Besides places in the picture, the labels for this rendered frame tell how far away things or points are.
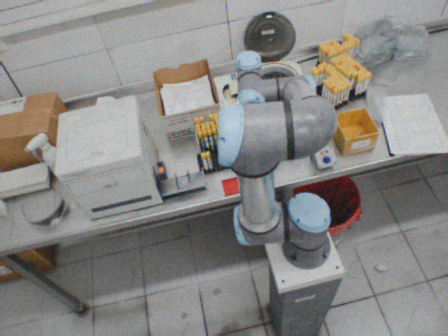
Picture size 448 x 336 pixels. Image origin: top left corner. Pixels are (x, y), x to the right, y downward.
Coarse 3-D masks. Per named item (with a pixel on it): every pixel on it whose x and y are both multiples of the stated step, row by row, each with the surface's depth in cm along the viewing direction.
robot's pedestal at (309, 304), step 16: (272, 272) 145; (272, 288) 160; (304, 288) 123; (320, 288) 127; (336, 288) 131; (272, 304) 181; (288, 304) 134; (304, 304) 138; (320, 304) 143; (288, 320) 153; (304, 320) 159; (320, 320) 166
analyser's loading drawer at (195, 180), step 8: (176, 176) 141; (184, 176) 142; (192, 176) 142; (200, 176) 142; (160, 184) 142; (168, 184) 142; (176, 184) 137; (184, 184) 141; (192, 184) 140; (200, 184) 140; (160, 192) 140; (168, 192) 139; (176, 192) 140
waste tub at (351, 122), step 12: (360, 108) 145; (348, 120) 149; (360, 120) 151; (372, 120) 141; (336, 132) 146; (348, 132) 151; (360, 132) 150; (372, 132) 143; (336, 144) 149; (348, 144) 140; (360, 144) 141; (372, 144) 143
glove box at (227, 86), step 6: (216, 78) 168; (222, 78) 168; (228, 78) 167; (234, 78) 167; (216, 84) 166; (222, 84) 166; (228, 84) 166; (234, 84) 162; (222, 90) 164; (228, 90) 166; (234, 90) 159; (222, 96) 161; (228, 96) 163; (234, 96) 163; (222, 102) 159; (228, 102) 161; (234, 102) 161
